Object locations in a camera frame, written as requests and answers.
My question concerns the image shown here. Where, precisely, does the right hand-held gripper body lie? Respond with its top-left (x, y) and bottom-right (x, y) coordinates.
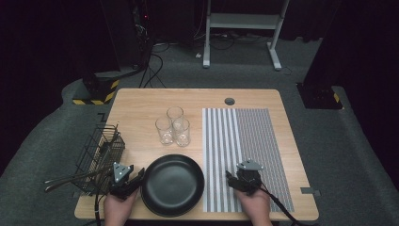
top-left (236, 158), bottom-right (263, 196)

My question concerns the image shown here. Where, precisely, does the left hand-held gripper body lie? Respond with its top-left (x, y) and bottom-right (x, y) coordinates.
top-left (107, 162), bottom-right (136, 201)

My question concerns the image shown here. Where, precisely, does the black wire cutlery basket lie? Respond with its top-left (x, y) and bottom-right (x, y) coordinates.
top-left (74, 122), bottom-right (126, 197)

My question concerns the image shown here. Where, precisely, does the black plate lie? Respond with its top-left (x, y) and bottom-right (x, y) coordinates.
top-left (139, 153), bottom-right (205, 218)

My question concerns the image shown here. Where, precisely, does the person's right hand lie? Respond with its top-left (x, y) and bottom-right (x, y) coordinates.
top-left (234, 187), bottom-right (273, 226)

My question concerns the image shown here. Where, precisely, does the person's left hand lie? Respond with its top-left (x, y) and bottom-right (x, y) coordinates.
top-left (103, 189), bottom-right (138, 226)

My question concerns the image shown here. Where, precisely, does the grey striped placemat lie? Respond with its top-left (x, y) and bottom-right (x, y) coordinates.
top-left (201, 107), bottom-right (295, 214)

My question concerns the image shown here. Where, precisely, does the clear drinking glass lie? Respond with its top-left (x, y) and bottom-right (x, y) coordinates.
top-left (172, 117), bottom-right (191, 148)
top-left (154, 117), bottom-right (174, 146)
top-left (166, 106), bottom-right (184, 126)

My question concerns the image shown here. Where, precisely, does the grey tape piece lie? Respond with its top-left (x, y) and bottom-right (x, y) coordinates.
top-left (300, 186), bottom-right (322, 197)

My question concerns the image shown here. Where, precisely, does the black yellow striped base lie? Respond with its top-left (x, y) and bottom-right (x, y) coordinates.
top-left (72, 73), bottom-right (120, 106)

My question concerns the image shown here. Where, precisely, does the black stand base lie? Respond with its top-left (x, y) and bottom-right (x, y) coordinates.
top-left (295, 82), bottom-right (343, 110)

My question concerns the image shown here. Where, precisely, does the dark equipment rack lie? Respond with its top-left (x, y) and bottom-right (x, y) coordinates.
top-left (130, 0), bottom-right (156, 69)

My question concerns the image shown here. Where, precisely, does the dark curtain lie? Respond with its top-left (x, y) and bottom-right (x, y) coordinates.
top-left (0, 0), bottom-right (120, 177)
top-left (302, 0), bottom-right (399, 177)

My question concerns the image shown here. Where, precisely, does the white metal stand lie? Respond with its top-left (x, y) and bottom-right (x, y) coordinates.
top-left (202, 0), bottom-right (290, 72)

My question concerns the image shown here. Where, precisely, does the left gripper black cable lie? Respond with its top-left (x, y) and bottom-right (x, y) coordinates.
top-left (93, 193), bottom-right (105, 226)

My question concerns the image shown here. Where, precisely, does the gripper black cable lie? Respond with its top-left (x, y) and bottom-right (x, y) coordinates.
top-left (260, 185), bottom-right (314, 226)
top-left (93, 193), bottom-right (105, 226)

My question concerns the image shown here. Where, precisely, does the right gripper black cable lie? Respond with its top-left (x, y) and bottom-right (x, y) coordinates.
top-left (260, 185), bottom-right (314, 226)

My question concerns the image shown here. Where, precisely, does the black floor cable bundle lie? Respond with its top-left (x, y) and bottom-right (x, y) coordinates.
top-left (137, 41), bottom-right (168, 89)

